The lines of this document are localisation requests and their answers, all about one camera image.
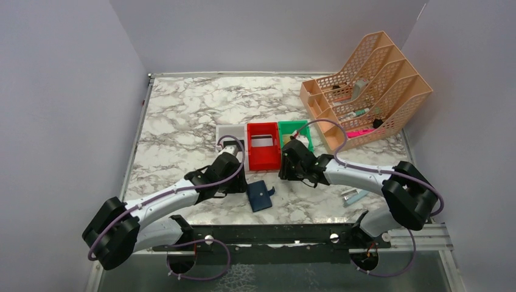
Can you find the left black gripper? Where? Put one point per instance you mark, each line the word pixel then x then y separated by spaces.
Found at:
pixel 225 157

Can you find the red plastic bin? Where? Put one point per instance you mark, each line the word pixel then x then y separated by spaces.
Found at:
pixel 264 158

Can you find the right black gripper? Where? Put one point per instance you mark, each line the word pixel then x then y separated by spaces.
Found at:
pixel 288 162

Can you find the navy blue card holder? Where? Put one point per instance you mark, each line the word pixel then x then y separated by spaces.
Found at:
pixel 259 195

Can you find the green plastic bin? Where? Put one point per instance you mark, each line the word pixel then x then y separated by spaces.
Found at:
pixel 293 128

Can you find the pink highlighter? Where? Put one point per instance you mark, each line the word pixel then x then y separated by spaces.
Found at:
pixel 357 133

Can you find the peach desk organizer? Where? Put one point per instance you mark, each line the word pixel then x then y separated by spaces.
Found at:
pixel 394 94

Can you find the green capped marker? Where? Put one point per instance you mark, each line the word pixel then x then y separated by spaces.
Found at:
pixel 354 114

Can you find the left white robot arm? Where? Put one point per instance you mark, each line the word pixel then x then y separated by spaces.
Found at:
pixel 116 231

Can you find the black front rail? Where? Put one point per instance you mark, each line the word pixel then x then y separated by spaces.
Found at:
pixel 261 244

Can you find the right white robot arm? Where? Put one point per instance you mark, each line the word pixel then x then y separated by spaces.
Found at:
pixel 409 199

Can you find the grey eraser block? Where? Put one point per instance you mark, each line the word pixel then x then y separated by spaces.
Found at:
pixel 358 87

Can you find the white plastic bin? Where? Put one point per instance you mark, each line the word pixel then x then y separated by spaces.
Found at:
pixel 233 135

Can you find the black binder clip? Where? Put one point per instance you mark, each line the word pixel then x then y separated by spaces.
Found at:
pixel 377 123

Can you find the white grey card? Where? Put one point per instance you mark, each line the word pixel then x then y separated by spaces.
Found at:
pixel 261 141

